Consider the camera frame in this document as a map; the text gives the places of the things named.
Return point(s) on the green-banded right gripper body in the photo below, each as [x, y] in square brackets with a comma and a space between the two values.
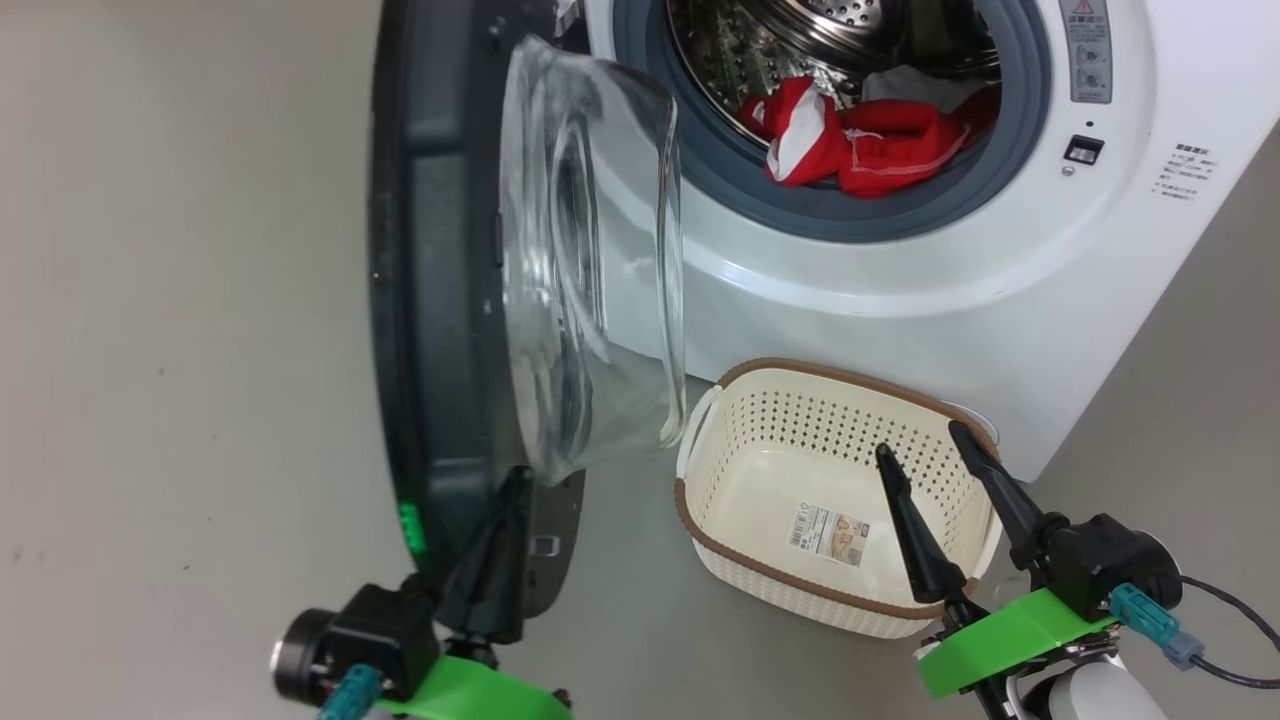
[1010, 635]

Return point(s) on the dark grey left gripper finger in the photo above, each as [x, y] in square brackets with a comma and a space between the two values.
[490, 580]

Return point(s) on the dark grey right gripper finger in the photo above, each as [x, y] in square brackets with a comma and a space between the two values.
[925, 550]
[1010, 505]

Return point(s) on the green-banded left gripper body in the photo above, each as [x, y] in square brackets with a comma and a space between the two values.
[480, 695]

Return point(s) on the round black washer door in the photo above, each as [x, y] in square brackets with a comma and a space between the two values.
[440, 300]

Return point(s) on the red garment with white stripes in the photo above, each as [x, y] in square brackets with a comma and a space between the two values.
[890, 145]

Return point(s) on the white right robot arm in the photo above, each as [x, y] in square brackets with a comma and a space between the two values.
[1090, 695]

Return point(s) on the cream perforated laundry basket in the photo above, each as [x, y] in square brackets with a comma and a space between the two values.
[780, 470]

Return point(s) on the white front-load washing machine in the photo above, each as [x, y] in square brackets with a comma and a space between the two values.
[950, 270]

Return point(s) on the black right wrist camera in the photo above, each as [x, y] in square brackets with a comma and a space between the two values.
[1110, 560]

